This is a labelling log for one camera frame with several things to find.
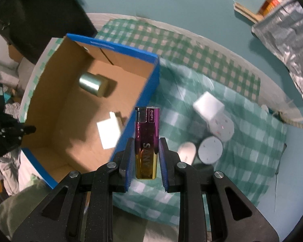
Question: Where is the black tripod stand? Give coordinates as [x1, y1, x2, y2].
[0, 84, 37, 157]

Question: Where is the white round lid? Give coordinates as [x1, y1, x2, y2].
[198, 136, 223, 164]

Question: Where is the beige rope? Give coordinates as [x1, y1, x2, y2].
[272, 110, 303, 131]

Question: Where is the white rectangular block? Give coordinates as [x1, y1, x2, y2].
[97, 112, 123, 150]

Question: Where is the blue cardboard box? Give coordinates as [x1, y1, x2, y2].
[21, 34, 160, 188]

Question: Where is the silver foil bag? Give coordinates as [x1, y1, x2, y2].
[252, 0, 303, 99]

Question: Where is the purple gold lighter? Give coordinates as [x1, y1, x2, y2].
[135, 106, 160, 180]

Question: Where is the small white oval object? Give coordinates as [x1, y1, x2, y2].
[177, 142, 196, 165]

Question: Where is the silver metal cylinder can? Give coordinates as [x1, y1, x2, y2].
[79, 72, 109, 97]

